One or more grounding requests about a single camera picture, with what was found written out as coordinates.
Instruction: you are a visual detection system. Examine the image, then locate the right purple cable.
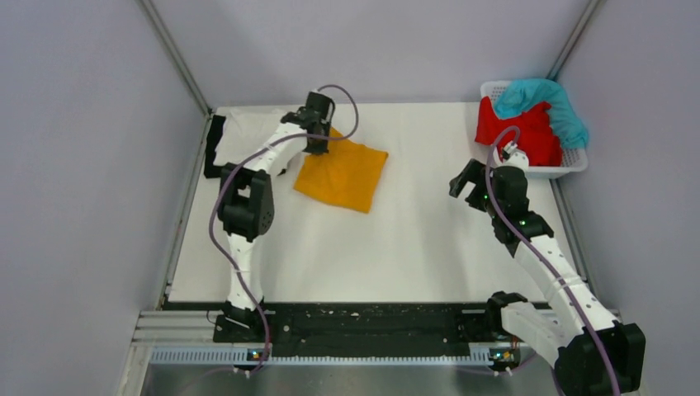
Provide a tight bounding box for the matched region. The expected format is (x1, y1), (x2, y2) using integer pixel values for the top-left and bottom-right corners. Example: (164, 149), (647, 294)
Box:
(459, 125), (622, 396)

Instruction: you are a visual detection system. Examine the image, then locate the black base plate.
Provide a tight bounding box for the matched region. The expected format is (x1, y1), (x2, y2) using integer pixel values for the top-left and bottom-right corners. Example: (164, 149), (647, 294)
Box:
(213, 303), (522, 361)

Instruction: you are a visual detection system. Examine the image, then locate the teal t shirt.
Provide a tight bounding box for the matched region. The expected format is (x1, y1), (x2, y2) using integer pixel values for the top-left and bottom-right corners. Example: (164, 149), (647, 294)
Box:
(493, 78), (590, 150)

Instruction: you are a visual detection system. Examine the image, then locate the aluminium frame rail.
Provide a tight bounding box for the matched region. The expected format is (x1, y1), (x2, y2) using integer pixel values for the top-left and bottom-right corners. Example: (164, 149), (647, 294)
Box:
(120, 304), (556, 395)

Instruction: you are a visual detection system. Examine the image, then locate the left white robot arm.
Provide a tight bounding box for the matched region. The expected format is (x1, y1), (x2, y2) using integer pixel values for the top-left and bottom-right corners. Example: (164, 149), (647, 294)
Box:
(216, 91), (335, 341)

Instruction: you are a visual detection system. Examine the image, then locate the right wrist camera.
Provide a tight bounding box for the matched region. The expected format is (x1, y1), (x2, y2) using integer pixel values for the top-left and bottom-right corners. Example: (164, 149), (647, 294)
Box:
(492, 141), (529, 172)

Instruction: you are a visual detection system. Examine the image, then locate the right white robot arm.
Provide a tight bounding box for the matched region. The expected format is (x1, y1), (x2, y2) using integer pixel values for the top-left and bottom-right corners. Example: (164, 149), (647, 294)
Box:
(449, 159), (646, 395)

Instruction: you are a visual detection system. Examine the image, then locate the purple cable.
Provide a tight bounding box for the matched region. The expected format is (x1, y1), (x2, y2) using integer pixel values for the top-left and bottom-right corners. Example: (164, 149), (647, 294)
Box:
(208, 84), (361, 378)
(459, 125), (622, 396)

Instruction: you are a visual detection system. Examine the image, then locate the red t shirt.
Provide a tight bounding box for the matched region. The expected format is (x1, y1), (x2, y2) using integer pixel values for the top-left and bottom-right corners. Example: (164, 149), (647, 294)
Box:
(475, 97), (562, 167)

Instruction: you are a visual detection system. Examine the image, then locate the white plastic basket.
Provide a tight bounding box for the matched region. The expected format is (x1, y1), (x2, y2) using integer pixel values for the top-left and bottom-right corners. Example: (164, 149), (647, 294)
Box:
(480, 80), (589, 180)

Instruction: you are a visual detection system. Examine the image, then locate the folded black t shirt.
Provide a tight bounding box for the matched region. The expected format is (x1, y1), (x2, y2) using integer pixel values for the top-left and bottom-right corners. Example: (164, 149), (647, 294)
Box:
(203, 115), (226, 179)

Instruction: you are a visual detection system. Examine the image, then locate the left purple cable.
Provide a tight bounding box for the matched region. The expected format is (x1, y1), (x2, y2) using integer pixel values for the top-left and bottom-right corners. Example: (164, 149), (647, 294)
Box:
(208, 84), (361, 378)

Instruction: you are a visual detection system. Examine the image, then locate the folded white t shirt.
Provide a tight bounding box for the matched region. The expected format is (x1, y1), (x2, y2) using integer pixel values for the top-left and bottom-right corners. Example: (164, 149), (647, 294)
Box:
(211, 108), (306, 180)

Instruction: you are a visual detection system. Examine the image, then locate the yellow t shirt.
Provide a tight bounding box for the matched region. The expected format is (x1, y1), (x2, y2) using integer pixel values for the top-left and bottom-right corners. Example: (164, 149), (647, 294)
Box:
(293, 129), (389, 214)

